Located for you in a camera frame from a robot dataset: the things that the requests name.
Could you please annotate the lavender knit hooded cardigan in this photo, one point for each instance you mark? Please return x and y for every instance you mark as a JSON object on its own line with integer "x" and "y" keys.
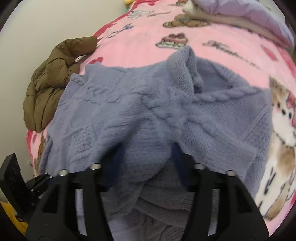
{"x": 211, "y": 112}

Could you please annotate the lavender folded quilt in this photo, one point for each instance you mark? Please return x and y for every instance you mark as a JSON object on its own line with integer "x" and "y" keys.
{"x": 254, "y": 11}

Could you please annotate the pink cartoon bed blanket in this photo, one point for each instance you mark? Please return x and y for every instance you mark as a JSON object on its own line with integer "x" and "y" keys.
{"x": 152, "y": 30}

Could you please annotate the yellow plush toy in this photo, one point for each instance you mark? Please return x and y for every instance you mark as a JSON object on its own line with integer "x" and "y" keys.
{"x": 129, "y": 1}

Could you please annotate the brown puffer jacket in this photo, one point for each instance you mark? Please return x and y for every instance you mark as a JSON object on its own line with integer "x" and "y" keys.
{"x": 51, "y": 78}

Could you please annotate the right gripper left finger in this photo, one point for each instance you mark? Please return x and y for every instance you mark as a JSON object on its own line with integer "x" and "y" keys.
{"x": 71, "y": 207}

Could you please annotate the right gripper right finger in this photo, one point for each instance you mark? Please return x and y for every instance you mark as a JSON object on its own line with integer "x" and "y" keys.
{"x": 238, "y": 216}

